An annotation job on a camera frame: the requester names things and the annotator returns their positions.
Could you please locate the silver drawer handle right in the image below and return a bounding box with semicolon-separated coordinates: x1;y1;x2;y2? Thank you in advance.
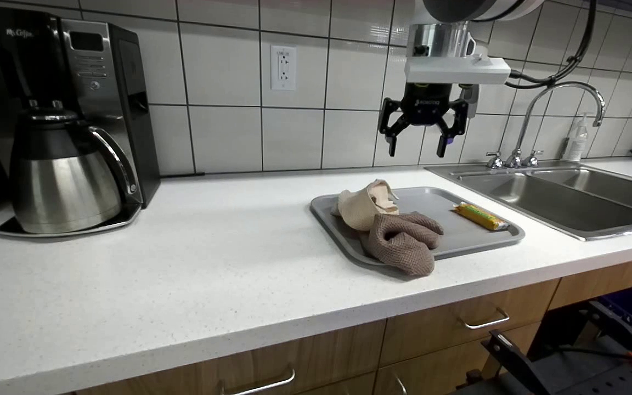
456;306;511;330

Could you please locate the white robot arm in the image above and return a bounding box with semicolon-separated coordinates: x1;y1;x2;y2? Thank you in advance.
379;0;544;158

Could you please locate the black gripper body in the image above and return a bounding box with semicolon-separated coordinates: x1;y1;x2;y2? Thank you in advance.
403;84;453;125

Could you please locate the stainless steel sink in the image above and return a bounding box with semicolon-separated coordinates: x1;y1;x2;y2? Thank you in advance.
438;164;632;242

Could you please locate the stainless steel coffee carafe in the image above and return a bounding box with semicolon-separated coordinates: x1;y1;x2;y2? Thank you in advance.
9;111;144;237

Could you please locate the chrome gooseneck faucet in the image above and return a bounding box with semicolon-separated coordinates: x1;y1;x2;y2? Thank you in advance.
485;81;606;168

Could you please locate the wooden drawer front left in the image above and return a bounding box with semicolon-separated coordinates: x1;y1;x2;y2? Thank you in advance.
75;322;385;395

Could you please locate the wooden drawer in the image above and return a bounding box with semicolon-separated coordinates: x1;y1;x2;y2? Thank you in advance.
382;280;556;362
75;322;385;395

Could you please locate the cream waffle towel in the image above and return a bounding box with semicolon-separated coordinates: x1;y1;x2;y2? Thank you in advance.
337;179;400;231

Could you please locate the clear bottle by sink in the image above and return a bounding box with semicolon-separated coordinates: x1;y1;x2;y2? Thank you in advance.
563;119;589;163

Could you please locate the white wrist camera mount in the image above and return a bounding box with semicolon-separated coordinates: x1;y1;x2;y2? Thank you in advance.
406;56;511;84

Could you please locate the grey plastic tray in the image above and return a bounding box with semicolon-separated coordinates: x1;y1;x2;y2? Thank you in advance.
310;187;526;270

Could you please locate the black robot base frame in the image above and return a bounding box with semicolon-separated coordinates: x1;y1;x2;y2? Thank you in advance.
455;300;632;395

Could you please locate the yellow snack bar wrapper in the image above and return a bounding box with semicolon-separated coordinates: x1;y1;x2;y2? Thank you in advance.
455;201;506;231

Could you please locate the brown waffle towel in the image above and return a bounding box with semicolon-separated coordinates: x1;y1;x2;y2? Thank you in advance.
360;213;443;279

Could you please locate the silver drawer handle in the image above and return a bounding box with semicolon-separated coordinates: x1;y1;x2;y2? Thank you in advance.
456;306;511;330
219;368;298;395

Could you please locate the silver drawer handle left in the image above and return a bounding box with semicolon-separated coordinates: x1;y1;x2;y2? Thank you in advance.
219;368;298;395

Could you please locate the wooden drawer front right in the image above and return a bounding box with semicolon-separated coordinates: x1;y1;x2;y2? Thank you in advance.
382;280;556;362

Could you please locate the black silver coffee maker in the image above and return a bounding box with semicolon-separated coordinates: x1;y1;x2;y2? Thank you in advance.
0;6;160;239

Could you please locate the white wall power outlet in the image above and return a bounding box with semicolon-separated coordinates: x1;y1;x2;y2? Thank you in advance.
273;45;297;91

